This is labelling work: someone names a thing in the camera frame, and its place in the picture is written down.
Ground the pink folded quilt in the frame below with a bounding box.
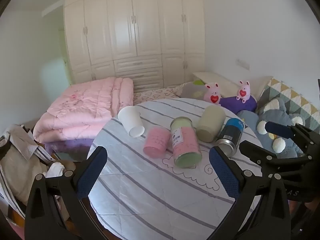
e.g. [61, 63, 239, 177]
[33, 77, 134, 144]

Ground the striped white tablecloth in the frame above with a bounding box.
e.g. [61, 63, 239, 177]
[87, 98, 263, 238]

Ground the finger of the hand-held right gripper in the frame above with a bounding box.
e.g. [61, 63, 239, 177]
[265, 121, 313, 153]
[239, 140, 313, 173]

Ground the heart print bed sheet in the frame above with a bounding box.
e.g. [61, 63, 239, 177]
[132, 84, 188, 106]

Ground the white paper cup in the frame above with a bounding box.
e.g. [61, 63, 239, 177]
[118, 106, 146, 138]

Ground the cream wardrobe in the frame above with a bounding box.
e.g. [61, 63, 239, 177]
[63, 0, 207, 93]

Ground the pale green door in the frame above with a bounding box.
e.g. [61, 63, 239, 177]
[58, 27, 72, 86]

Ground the pink bunny plush toy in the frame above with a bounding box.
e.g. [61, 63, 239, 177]
[204, 82, 222, 104]
[236, 80, 252, 104]

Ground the clear jar with pink label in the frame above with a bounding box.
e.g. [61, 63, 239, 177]
[170, 116, 203, 169]

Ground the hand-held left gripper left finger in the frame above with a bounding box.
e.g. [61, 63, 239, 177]
[24, 146, 108, 240]

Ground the pale green cup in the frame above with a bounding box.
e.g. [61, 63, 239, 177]
[196, 105, 227, 143]

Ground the purple pillow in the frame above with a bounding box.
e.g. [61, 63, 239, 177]
[219, 95, 258, 113]

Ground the blue flower cushion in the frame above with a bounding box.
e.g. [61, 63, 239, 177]
[236, 97, 311, 158]

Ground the white crumpled cloth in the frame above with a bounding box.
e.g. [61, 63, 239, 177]
[46, 162, 66, 178]

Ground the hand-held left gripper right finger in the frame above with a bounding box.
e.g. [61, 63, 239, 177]
[207, 146, 292, 240]

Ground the black can with blue cap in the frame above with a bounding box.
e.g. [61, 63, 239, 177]
[215, 118, 245, 158]

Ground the white pillow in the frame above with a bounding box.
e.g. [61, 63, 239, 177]
[192, 72, 274, 101]

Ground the pink cup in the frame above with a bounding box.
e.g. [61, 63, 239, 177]
[143, 126, 171, 159]

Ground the grey and green pillow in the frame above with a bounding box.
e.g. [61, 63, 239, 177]
[178, 80, 211, 100]

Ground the geometric patterned pillow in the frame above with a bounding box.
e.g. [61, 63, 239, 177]
[258, 78, 320, 128]

